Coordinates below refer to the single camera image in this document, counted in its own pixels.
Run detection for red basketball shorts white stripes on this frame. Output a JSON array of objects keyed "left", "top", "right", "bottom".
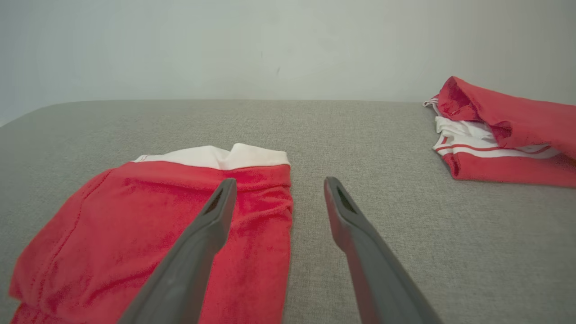
[{"left": 8, "top": 143, "right": 294, "bottom": 324}]

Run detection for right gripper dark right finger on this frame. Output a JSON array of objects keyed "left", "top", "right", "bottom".
[{"left": 324, "top": 176, "right": 444, "bottom": 324}]

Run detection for red basketball jersey white sleeves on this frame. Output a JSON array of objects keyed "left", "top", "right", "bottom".
[{"left": 423, "top": 76, "right": 576, "bottom": 189}]

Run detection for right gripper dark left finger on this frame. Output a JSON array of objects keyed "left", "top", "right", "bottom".
[{"left": 117, "top": 178, "right": 238, "bottom": 324}]

